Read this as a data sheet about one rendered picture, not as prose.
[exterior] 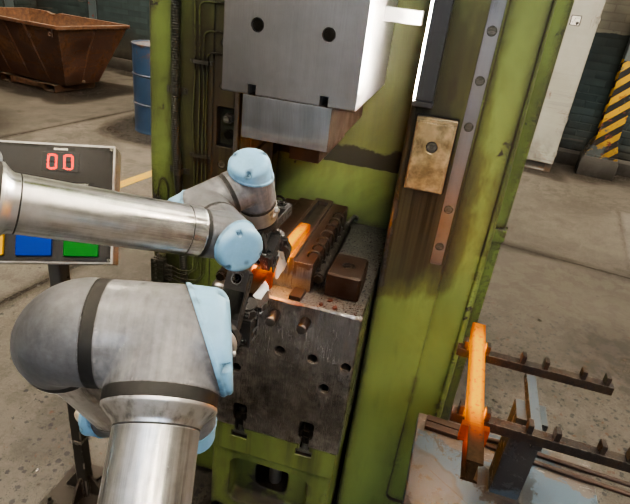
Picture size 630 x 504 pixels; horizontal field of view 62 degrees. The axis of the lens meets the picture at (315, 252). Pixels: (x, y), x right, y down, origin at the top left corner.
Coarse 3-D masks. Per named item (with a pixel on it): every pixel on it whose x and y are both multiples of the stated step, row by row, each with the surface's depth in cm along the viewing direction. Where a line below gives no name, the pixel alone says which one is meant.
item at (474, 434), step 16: (480, 336) 114; (480, 352) 109; (480, 368) 104; (480, 384) 100; (480, 400) 96; (480, 416) 92; (464, 432) 90; (480, 432) 87; (464, 448) 89; (480, 448) 84; (464, 464) 86; (480, 464) 81
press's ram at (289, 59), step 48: (240, 0) 105; (288, 0) 103; (336, 0) 101; (384, 0) 114; (240, 48) 109; (288, 48) 107; (336, 48) 104; (384, 48) 130; (288, 96) 111; (336, 96) 108
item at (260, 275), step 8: (304, 224) 143; (296, 232) 137; (304, 232) 139; (296, 240) 132; (256, 272) 113; (264, 272) 113; (256, 280) 109; (264, 280) 110; (272, 280) 113; (256, 288) 106
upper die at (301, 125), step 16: (256, 96) 113; (256, 112) 114; (272, 112) 113; (288, 112) 112; (304, 112) 112; (320, 112) 111; (336, 112) 115; (352, 112) 134; (256, 128) 116; (272, 128) 115; (288, 128) 114; (304, 128) 113; (320, 128) 112; (336, 128) 119; (288, 144) 115; (304, 144) 114; (320, 144) 114
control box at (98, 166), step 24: (0, 144) 119; (24, 144) 120; (48, 144) 121; (72, 144) 122; (24, 168) 120; (48, 168) 120; (96, 168) 123; (120, 168) 131; (72, 264) 124; (96, 264) 122
